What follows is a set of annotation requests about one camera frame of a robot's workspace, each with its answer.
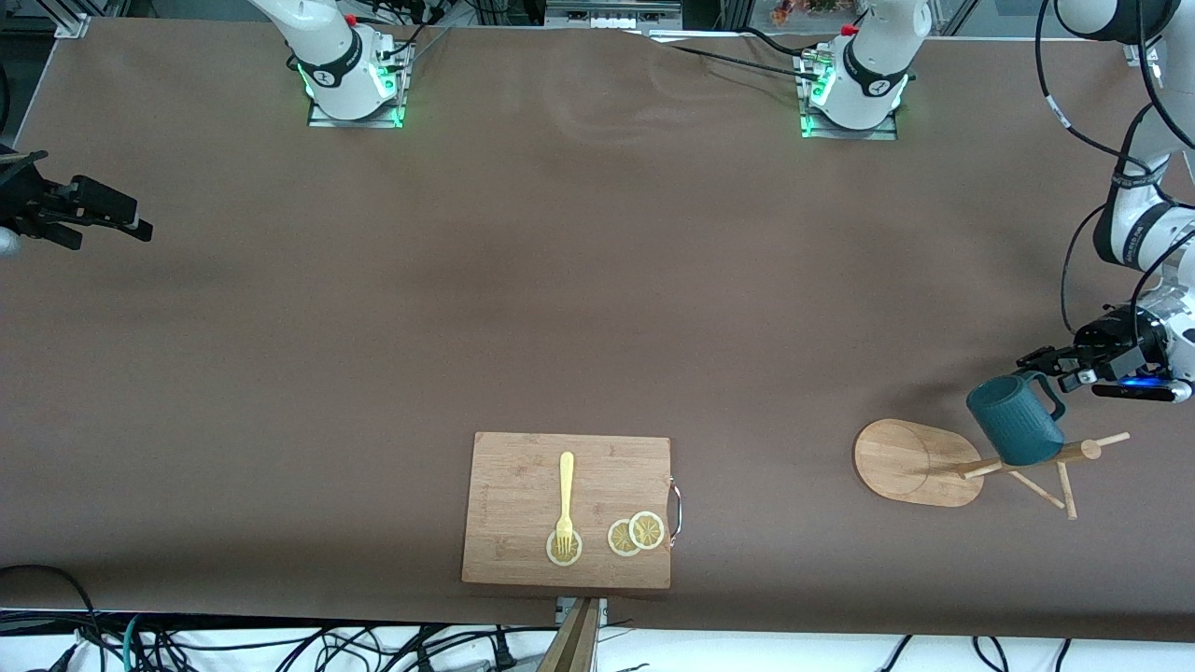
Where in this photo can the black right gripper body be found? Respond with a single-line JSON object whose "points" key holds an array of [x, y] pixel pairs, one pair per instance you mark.
{"points": [[21, 200]]}

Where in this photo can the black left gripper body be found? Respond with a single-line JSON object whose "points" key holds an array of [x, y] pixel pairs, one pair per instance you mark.
{"points": [[1107, 338]]}

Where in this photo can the teal cup with yellow inside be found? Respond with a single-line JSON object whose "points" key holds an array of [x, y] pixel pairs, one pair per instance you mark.
{"points": [[1013, 425]]}

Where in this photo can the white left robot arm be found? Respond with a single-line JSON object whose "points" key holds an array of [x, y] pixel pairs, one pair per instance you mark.
{"points": [[1144, 233]]}

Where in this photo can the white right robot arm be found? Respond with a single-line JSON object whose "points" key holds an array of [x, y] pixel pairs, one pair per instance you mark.
{"points": [[327, 56]]}

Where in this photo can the wooden cup rack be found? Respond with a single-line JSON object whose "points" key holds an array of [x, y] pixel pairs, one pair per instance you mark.
{"points": [[906, 462]]}

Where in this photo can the lemon slice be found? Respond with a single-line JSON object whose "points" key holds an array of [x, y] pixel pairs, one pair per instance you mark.
{"points": [[553, 553], [646, 530]]}

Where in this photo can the brown table cover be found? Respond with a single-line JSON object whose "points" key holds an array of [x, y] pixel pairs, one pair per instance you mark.
{"points": [[597, 280]]}

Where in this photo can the bamboo cutting board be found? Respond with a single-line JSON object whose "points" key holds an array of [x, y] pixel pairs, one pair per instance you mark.
{"points": [[513, 485]]}

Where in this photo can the yellow plastic fork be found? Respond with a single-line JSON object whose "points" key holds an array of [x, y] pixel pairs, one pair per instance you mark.
{"points": [[566, 485]]}

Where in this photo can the white power strip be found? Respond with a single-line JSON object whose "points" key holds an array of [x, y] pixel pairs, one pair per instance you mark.
{"points": [[611, 14]]}

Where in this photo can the wooden beam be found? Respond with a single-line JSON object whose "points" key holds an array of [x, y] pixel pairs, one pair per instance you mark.
{"points": [[574, 649]]}

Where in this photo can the aluminium frame corner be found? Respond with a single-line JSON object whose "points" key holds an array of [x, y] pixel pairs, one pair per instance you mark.
{"points": [[1144, 54], [75, 20]]}

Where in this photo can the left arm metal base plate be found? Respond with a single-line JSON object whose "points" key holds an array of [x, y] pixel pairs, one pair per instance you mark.
{"points": [[882, 134]]}

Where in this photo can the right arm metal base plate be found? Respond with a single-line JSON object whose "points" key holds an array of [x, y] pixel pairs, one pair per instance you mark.
{"points": [[383, 118]]}

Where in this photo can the metal table bracket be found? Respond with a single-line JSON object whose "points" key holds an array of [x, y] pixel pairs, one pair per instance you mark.
{"points": [[603, 608]]}

